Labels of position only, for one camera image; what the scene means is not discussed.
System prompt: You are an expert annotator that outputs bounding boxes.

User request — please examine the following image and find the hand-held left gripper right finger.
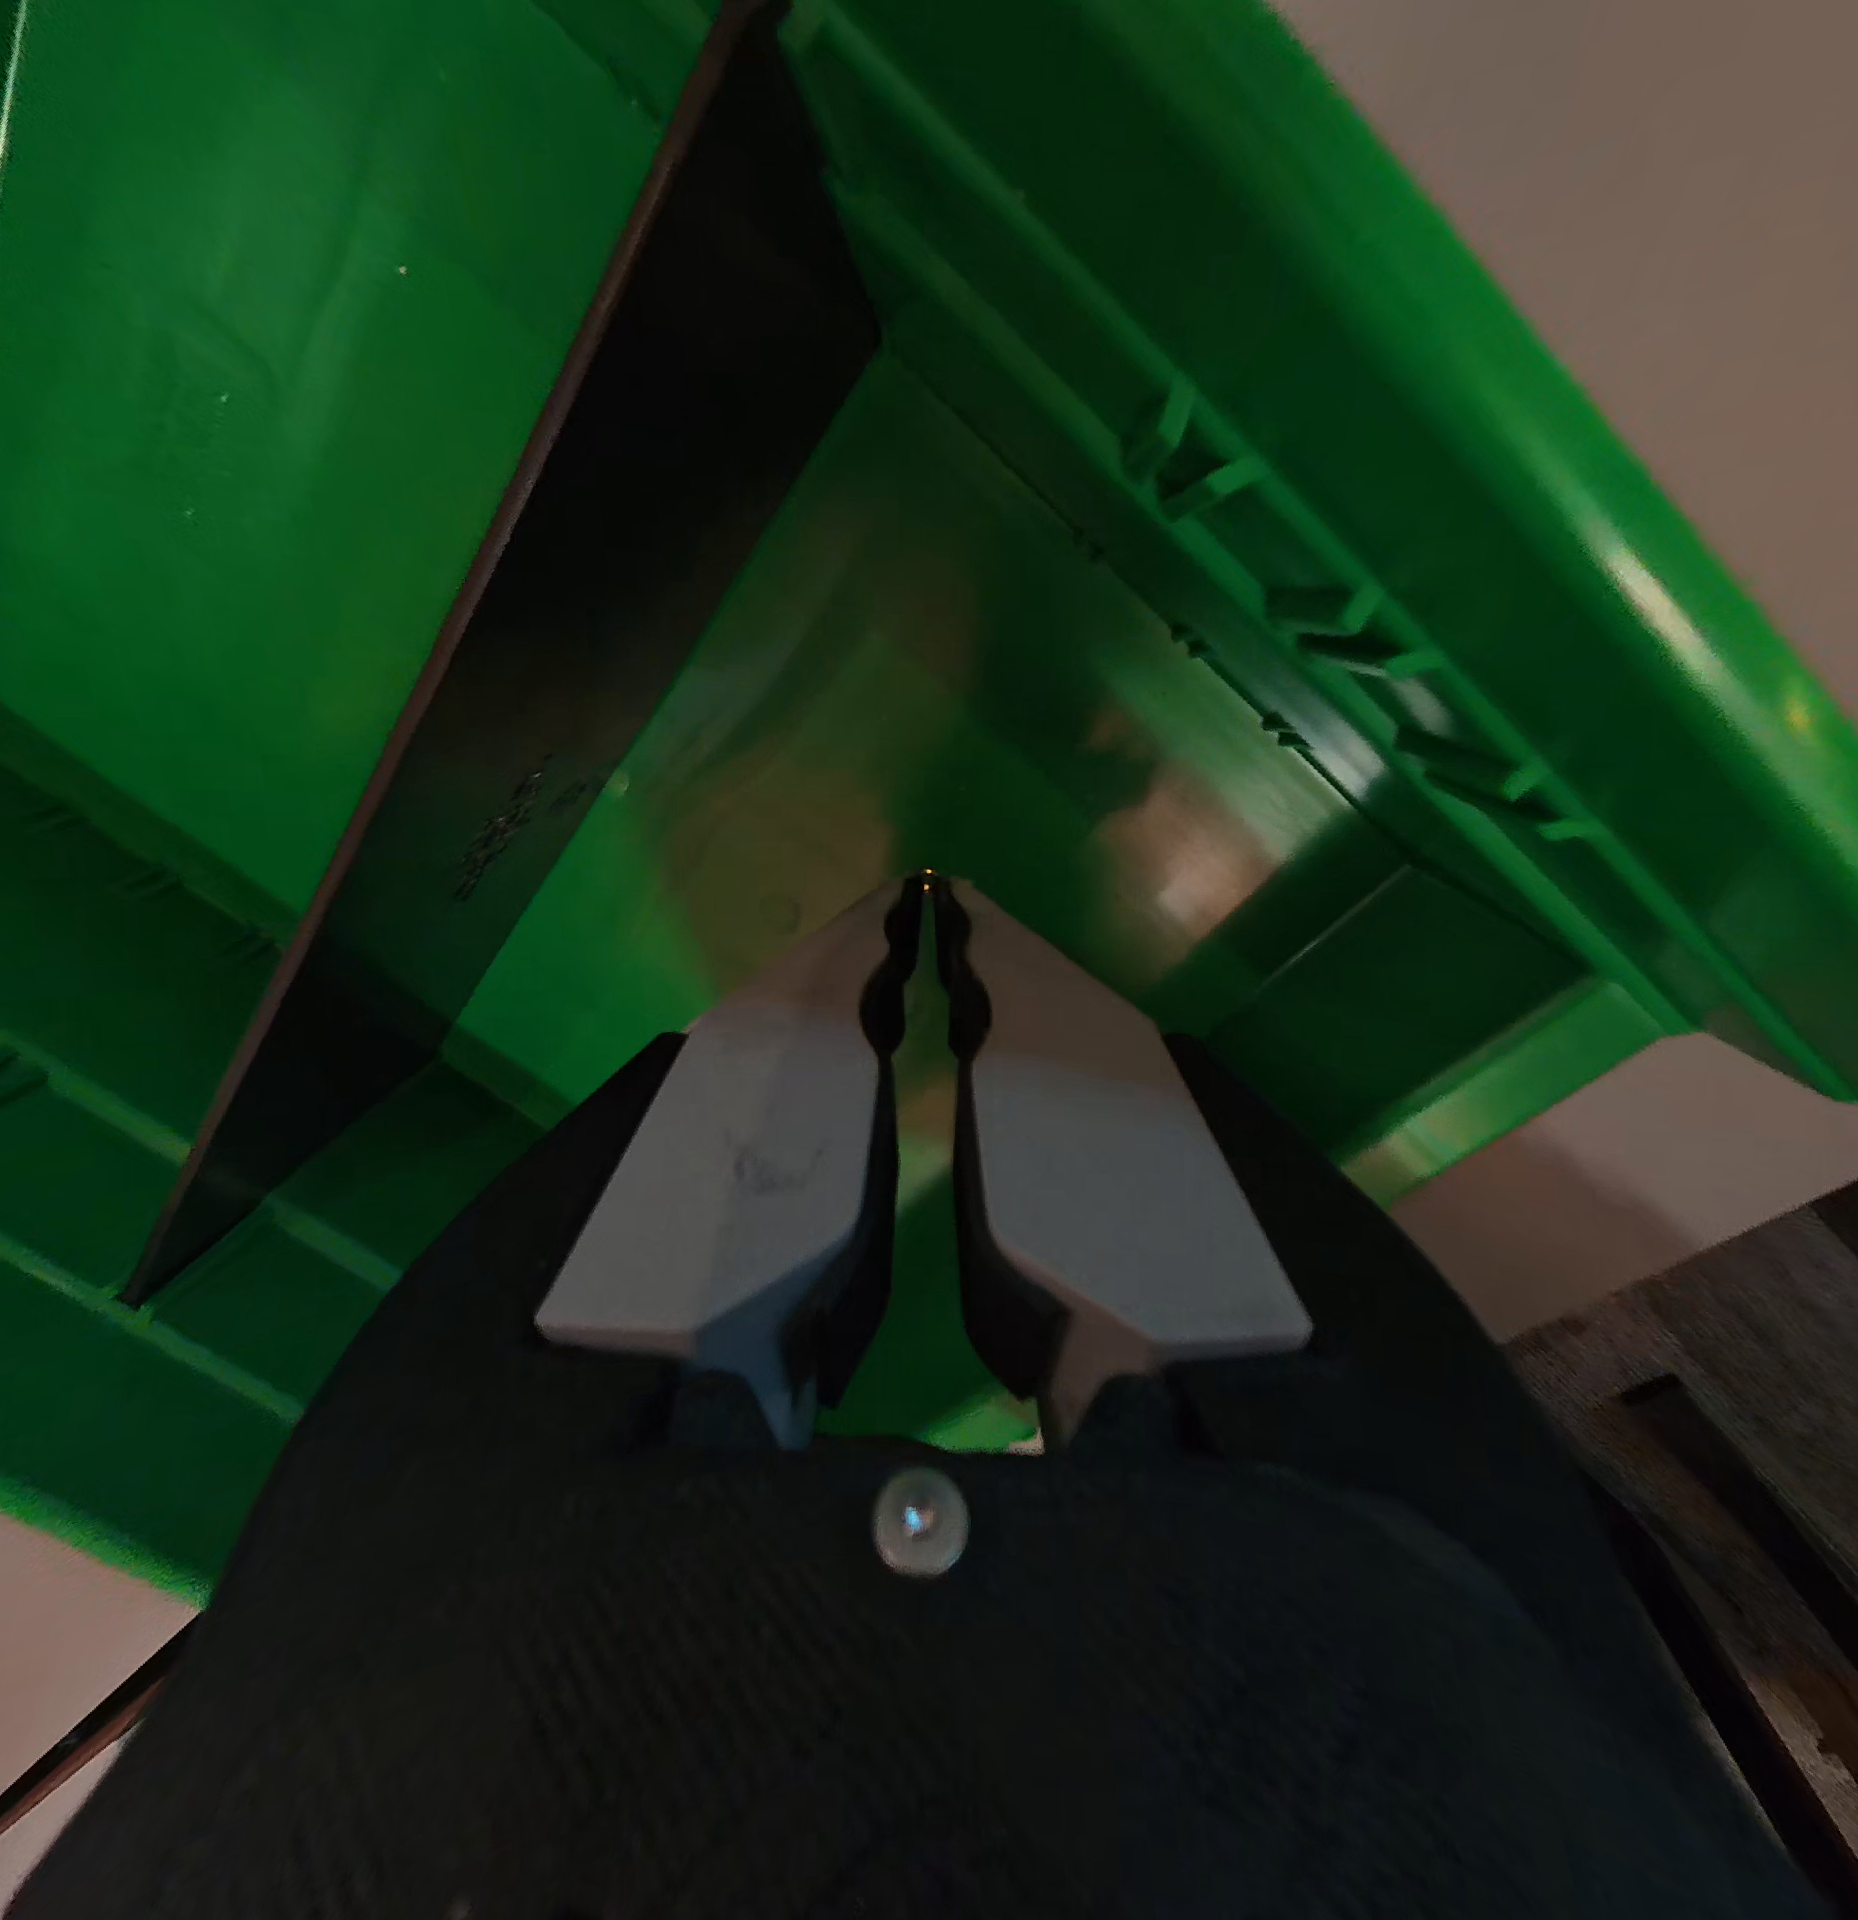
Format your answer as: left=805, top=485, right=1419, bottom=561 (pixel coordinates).
left=930, top=884, right=1314, bottom=1453

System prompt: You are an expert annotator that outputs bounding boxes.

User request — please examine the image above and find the black bin divider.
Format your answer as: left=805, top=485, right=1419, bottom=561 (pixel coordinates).
left=119, top=0, right=887, bottom=1307

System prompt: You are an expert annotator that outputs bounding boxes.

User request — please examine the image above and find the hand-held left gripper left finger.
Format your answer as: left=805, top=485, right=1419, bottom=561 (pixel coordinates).
left=534, top=884, right=918, bottom=1452

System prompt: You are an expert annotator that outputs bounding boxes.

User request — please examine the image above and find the grey desk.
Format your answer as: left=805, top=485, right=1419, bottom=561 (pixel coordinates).
left=0, top=0, right=1858, bottom=1920

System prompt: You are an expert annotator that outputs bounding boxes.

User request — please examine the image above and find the green plastic bin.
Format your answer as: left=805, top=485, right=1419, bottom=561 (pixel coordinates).
left=0, top=0, right=1858, bottom=1606

